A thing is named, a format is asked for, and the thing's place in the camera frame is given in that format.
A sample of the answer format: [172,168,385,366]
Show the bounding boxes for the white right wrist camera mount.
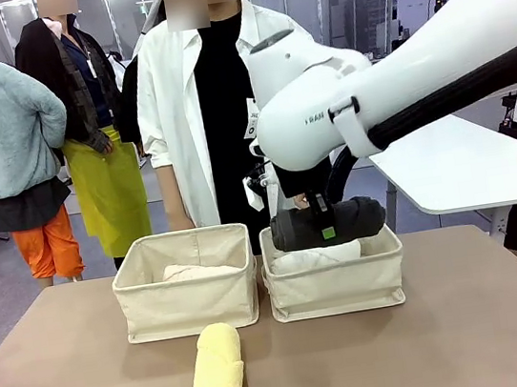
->
[238,154,283,214]

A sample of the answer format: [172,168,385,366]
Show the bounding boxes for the pale pink towel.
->
[160,255,240,285]

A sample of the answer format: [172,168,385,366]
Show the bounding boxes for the white cable strap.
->
[325,92,378,161]

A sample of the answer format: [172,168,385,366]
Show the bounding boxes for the yellow rolled towel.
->
[174,319,248,387]

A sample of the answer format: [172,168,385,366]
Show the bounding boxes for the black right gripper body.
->
[276,155,338,202]

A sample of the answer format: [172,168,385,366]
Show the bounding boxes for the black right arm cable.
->
[307,34,517,205]

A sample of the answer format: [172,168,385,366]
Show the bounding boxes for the beige fabric basket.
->
[256,208,413,326]
[104,220,264,347]

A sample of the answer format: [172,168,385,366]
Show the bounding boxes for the white hanging tag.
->
[238,96,265,140]

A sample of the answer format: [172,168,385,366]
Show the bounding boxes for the person's right forearm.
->
[156,159,198,234]

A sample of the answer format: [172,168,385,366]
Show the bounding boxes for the person in white shirt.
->
[119,0,339,238]

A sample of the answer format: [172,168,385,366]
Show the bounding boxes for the person with yellow apron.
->
[6,0,161,282]

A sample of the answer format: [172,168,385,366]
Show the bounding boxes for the white folding table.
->
[363,104,517,254]

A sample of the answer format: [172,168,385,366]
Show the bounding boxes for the white towel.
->
[269,238,364,275]

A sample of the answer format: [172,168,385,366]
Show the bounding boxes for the dark grey towel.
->
[266,192,390,255]

